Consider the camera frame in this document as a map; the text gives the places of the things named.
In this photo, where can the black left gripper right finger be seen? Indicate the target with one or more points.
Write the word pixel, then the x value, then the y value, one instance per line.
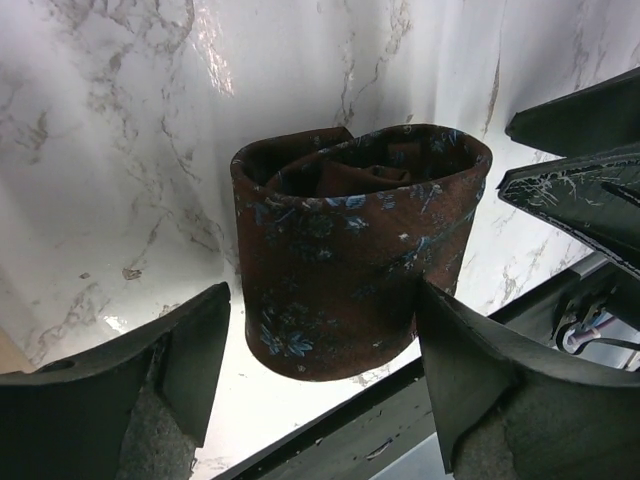
pixel 508 407

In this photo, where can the brown floral necktie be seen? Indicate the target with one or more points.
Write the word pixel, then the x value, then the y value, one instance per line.
pixel 334 233

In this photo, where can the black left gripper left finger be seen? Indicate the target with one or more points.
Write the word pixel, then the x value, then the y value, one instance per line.
pixel 135 407

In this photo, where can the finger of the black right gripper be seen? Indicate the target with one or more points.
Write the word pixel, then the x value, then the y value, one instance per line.
pixel 596 119
pixel 593 199

